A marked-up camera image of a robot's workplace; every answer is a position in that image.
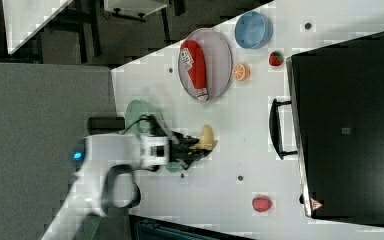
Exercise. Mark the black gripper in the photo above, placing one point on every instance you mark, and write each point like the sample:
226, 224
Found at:
184, 152

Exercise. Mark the peeled yellow banana toy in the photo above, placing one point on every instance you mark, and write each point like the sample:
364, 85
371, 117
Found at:
207, 140

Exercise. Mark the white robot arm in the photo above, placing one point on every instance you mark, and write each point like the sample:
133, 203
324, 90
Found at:
106, 177

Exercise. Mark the green mug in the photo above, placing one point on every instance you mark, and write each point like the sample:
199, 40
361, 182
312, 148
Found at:
173, 167

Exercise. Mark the green colander bowl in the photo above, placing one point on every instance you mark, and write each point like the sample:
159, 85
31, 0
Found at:
135, 113

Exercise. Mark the large red strawberry toy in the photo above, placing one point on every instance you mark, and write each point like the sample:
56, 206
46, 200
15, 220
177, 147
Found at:
261, 203

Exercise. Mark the orange slice toy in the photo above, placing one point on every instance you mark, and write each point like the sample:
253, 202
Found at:
241, 72

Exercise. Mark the grey round plate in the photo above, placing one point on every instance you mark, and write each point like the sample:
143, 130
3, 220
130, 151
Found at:
218, 61

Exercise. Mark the dark blue storage bin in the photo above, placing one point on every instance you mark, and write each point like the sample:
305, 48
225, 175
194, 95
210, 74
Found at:
143, 228

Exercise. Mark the red ketchup bottle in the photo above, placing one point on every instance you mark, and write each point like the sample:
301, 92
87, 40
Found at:
192, 57

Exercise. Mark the black cylindrical cup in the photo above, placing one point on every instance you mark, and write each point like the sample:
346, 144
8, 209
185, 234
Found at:
102, 125

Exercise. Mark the small red strawberry toy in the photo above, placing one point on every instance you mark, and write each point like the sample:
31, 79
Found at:
276, 59

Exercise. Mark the green brush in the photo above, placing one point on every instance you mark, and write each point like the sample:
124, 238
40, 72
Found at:
89, 228

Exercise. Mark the blue bowl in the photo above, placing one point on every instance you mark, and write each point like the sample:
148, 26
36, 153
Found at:
253, 30

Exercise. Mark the white cabinet on casters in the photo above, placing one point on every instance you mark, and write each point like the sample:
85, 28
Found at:
136, 10

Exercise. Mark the black toaster oven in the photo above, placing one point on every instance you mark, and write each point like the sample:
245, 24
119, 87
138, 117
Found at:
337, 101

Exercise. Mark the white side table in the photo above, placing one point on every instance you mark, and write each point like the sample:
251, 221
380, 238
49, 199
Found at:
24, 18

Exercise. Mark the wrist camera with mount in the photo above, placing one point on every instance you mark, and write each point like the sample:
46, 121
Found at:
158, 128

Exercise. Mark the black oven door handle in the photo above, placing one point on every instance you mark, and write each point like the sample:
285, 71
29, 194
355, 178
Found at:
275, 129

